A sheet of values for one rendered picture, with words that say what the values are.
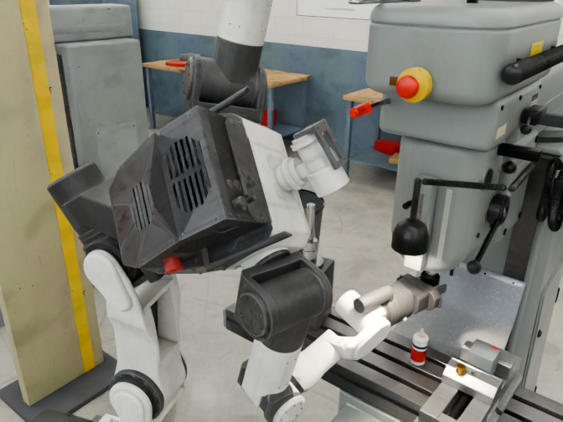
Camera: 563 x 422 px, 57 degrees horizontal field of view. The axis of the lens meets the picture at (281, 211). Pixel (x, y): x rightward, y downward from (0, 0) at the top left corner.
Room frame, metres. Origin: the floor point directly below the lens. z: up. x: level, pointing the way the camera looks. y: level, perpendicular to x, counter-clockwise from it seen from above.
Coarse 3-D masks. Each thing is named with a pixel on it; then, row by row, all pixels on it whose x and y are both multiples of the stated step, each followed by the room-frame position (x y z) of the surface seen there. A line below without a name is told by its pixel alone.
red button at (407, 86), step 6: (402, 78) 0.91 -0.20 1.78; (408, 78) 0.91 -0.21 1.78; (414, 78) 0.91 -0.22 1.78; (396, 84) 0.92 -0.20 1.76; (402, 84) 0.91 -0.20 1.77; (408, 84) 0.90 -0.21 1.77; (414, 84) 0.90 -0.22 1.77; (396, 90) 0.92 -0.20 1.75; (402, 90) 0.91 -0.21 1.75; (408, 90) 0.90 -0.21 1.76; (414, 90) 0.90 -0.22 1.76; (402, 96) 0.91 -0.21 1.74; (408, 96) 0.90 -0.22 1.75
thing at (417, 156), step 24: (408, 144) 1.09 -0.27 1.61; (432, 144) 1.06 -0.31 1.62; (408, 168) 1.08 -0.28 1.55; (432, 168) 1.05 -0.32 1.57; (456, 168) 1.02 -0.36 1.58; (480, 168) 1.02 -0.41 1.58; (408, 192) 1.08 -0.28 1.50; (456, 192) 1.01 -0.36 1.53; (480, 192) 1.02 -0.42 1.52; (408, 216) 1.07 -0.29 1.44; (456, 216) 1.01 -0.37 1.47; (480, 216) 1.04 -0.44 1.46; (432, 240) 1.03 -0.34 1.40; (456, 240) 1.01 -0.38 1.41; (480, 240) 1.08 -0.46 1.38; (432, 264) 1.03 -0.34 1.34; (456, 264) 1.03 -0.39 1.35
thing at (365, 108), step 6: (366, 102) 1.01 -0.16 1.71; (378, 102) 1.04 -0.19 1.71; (384, 102) 1.06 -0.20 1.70; (354, 108) 0.97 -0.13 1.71; (360, 108) 0.98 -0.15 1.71; (366, 108) 0.99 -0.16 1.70; (372, 108) 1.02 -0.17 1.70; (354, 114) 0.97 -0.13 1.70; (360, 114) 0.97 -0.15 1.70; (366, 114) 0.99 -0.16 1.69
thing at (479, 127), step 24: (384, 96) 1.09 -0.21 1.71; (504, 96) 1.00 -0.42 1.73; (528, 96) 1.12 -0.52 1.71; (384, 120) 1.08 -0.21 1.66; (408, 120) 1.05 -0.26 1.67; (432, 120) 1.02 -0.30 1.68; (456, 120) 0.99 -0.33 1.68; (480, 120) 0.96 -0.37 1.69; (504, 120) 1.00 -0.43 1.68; (456, 144) 0.99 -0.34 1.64; (480, 144) 0.96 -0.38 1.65
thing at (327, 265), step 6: (300, 252) 1.43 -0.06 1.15; (318, 258) 1.37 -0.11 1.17; (324, 258) 1.39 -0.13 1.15; (318, 264) 1.33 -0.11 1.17; (324, 264) 1.36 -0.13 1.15; (330, 264) 1.36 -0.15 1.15; (324, 270) 1.32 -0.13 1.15; (330, 270) 1.36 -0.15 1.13; (330, 276) 1.36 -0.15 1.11; (330, 282) 1.36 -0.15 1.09; (312, 318) 1.28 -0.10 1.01; (318, 318) 1.29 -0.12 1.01; (324, 318) 1.33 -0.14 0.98; (312, 324) 1.28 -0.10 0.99; (318, 324) 1.29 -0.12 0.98
